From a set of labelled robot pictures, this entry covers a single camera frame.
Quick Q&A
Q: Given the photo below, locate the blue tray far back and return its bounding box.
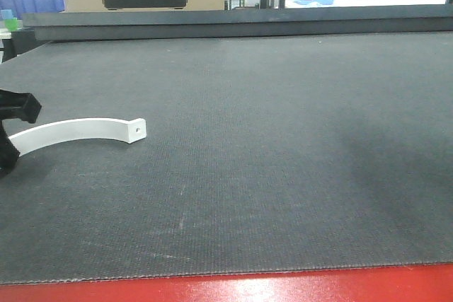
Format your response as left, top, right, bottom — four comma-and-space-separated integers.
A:
293, 0, 335, 6

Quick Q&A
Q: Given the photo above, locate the black raised board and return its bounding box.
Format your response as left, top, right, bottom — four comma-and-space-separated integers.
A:
23, 4, 452, 41

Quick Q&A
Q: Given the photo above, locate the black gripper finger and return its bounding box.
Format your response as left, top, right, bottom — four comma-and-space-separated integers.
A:
1, 89, 42, 124
1, 122, 20, 175

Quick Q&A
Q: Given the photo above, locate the black rubber table mat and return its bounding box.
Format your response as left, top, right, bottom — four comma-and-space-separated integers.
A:
1, 33, 452, 284

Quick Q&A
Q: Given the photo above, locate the white curved clamp strap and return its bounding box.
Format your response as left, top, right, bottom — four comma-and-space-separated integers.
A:
7, 117, 147, 157

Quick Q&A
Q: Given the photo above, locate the green cube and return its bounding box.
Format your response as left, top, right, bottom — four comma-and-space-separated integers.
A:
4, 18, 19, 32

